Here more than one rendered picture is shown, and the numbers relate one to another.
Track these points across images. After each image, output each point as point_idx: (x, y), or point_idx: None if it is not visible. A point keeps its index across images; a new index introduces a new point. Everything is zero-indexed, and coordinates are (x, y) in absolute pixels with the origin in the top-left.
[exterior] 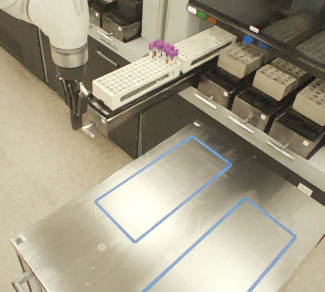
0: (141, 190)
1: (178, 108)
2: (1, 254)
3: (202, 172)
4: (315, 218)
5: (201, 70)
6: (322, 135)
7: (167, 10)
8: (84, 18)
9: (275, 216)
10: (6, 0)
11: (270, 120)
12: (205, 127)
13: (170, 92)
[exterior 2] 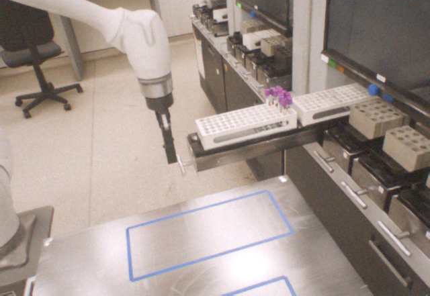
0: (175, 230)
1: (308, 168)
2: None
3: (250, 231)
4: None
5: (328, 125)
6: None
7: (310, 61)
8: (157, 50)
9: None
10: (109, 35)
11: (391, 196)
12: (289, 185)
13: (281, 143)
